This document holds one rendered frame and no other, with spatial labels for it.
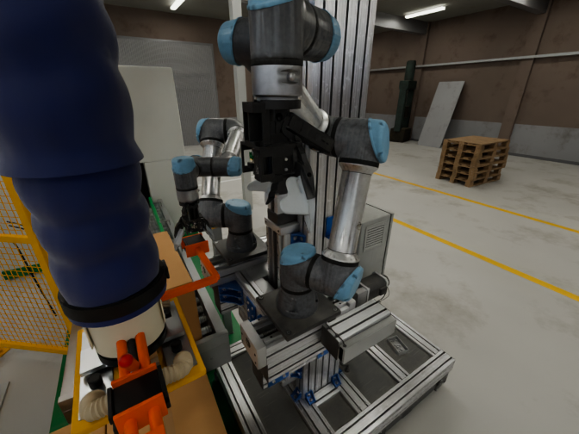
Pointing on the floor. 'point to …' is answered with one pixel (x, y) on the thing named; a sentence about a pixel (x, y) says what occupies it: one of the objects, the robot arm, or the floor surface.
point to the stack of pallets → (472, 159)
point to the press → (401, 132)
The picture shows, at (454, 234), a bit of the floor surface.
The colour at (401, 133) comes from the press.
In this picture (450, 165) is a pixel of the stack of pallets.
